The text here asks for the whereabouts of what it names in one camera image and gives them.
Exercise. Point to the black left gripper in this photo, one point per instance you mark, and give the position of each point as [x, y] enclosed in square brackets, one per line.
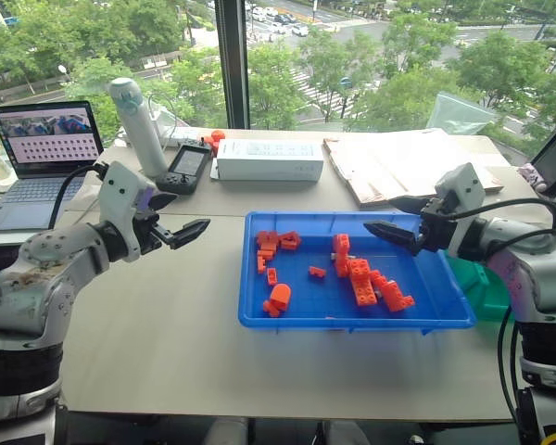
[148, 229]

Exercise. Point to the blue plastic tray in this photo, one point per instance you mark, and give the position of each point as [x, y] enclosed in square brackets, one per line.
[306, 296]

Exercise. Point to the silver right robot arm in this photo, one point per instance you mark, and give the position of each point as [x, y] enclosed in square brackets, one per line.
[528, 273]

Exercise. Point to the dark window frame post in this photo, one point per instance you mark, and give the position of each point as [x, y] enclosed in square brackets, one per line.
[231, 60]

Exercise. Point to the red-orange plastic building brick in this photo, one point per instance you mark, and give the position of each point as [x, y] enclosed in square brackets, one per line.
[341, 252]

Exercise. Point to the open grey laptop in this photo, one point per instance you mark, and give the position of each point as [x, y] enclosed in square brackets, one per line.
[37, 157]

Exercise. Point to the black handheld game console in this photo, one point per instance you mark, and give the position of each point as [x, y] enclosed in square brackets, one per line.
[185, 168]

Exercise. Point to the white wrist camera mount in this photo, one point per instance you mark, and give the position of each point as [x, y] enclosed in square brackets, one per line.
[465, 185]
[118, 194]

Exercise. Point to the pink soft object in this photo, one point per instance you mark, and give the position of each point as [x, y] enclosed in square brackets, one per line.
[533, 176]

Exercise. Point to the green plastic container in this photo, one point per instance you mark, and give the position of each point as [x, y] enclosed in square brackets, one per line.
[484, 292]

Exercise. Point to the white cardboard box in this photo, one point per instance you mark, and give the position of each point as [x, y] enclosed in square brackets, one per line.
[269, 160]

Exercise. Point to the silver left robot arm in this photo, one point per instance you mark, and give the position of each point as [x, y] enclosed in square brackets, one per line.
[32, 278]

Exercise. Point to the white insulated bottle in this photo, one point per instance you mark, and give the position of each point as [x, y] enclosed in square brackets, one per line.
[136, 125]

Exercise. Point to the small orange building block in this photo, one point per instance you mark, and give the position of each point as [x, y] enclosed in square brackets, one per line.
[271, 308]
[272, 275]
[316, 272]

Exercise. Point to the translucent green plastic bag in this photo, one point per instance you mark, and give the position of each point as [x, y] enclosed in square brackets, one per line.
[463, 116]

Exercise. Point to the small orange red object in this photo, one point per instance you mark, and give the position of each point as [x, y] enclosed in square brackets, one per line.
[218, 139]

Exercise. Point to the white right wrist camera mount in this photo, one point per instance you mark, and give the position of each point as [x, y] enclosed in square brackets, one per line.
[465, 185]

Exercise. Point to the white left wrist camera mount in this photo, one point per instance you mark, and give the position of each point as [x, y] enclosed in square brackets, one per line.
[118, 194]

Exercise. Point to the flattened brown cardboard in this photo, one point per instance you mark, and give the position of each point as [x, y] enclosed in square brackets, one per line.
[412, 162]

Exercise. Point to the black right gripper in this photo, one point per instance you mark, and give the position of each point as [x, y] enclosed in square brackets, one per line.
[438, 222]

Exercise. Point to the orange studded plastic building brick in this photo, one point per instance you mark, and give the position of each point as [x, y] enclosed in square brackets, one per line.
[362, 283]

